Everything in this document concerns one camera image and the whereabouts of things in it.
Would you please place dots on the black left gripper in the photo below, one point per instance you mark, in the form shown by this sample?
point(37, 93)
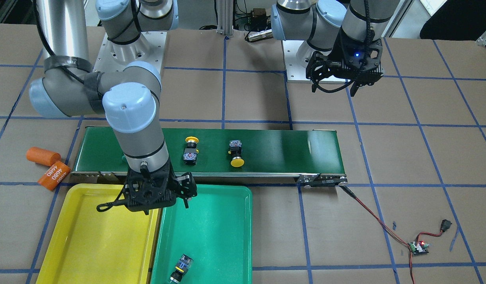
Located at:
point(339, 53)

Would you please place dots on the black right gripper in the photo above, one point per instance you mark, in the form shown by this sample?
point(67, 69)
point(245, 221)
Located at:
point(176, 188)

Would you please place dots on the yellow push button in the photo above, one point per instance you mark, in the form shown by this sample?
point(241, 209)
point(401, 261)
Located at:
point(235, 151)
point(191, 152)

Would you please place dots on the green push button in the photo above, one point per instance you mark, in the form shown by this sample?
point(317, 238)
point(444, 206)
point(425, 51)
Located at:
point(181, 269)

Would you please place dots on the orange cylinder marked 4680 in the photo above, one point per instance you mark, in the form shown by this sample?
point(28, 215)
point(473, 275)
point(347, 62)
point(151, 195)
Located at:
point(54, 175)

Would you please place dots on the plain orange cylinder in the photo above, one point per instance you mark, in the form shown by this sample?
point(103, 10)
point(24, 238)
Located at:
point(42, 156)

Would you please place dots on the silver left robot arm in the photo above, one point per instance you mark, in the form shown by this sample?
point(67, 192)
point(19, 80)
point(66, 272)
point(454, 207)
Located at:
point(332, 45)

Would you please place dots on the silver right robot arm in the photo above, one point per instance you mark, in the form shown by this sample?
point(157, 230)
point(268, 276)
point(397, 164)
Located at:
point(129, 99)

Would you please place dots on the green plastic tray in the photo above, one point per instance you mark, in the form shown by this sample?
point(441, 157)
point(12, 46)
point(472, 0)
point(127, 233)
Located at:
point(215, 231)

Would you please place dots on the green conveyor belt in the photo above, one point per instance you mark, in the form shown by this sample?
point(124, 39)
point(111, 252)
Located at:
point(311, 158)

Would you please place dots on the yellow plastic tray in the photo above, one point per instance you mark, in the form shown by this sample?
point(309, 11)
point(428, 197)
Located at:
point(89, 247)

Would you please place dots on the small green circuit board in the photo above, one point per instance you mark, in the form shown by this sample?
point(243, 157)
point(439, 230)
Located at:
point(418, 247)

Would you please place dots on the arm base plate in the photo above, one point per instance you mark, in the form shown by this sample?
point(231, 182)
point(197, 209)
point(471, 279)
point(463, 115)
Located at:
point(150, 48)
point(296, 55)

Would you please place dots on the aluminium frame post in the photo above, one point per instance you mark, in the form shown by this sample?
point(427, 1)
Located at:
point(224, 17)

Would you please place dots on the black inline power switch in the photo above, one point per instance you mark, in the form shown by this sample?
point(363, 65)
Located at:
point(445, 225)

